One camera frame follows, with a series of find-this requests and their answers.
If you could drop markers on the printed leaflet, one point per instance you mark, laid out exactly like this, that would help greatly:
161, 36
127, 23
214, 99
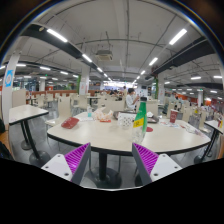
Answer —
175, 124

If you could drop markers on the white polka dot mug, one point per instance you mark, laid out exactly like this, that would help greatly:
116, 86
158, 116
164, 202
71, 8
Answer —
126, 120

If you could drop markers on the beige canteen chairs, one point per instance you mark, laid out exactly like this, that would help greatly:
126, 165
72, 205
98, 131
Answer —
63, 103

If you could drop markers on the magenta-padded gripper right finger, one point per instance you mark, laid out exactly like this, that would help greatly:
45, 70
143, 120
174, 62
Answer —
146, 158

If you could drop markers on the red paper cup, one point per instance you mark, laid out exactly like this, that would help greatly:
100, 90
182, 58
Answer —
173, 116

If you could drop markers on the ceiling light strips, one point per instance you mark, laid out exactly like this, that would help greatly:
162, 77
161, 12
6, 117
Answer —
56, 35

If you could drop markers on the green drink bottle yellow label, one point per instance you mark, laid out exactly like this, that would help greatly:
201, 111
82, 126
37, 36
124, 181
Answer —
141, 115

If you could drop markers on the red tissue packet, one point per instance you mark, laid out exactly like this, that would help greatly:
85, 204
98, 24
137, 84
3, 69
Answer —
70, 123

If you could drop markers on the blue pillar sign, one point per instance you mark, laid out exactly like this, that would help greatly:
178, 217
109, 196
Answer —
8, 78

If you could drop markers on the person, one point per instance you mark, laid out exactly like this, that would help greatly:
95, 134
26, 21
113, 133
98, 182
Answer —
130, 100

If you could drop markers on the white paper sheet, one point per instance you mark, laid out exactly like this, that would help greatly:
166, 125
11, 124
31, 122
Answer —
85, 118

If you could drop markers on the ceiling air conditioner unit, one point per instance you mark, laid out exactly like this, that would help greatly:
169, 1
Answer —
104, 55

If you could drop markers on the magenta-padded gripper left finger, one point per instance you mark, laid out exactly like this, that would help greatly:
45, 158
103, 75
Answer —
77, 158

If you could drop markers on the white square canteen table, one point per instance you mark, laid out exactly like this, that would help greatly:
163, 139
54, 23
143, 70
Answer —
25, 113

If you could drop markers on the flat round red coaster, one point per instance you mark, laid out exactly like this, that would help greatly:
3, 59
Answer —
150, 129

